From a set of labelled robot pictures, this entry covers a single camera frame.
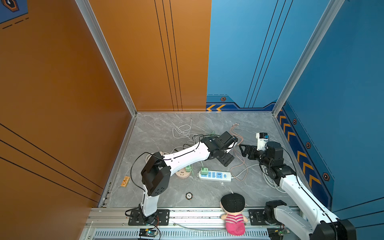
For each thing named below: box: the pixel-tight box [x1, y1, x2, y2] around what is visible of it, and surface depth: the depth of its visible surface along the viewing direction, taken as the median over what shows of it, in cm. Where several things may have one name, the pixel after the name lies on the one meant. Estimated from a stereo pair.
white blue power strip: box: [196, 170, 232, 183], surface depth 86 cm
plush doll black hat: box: [220, 193, 248, 236], surface depth 71 cm
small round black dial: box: [185, 192, 193, 201], surface depth 82 cm
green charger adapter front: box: [200, 167, 209, 175], surface depth 84 cm
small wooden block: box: [120, 176, 130, 188], surface depth 86 cm
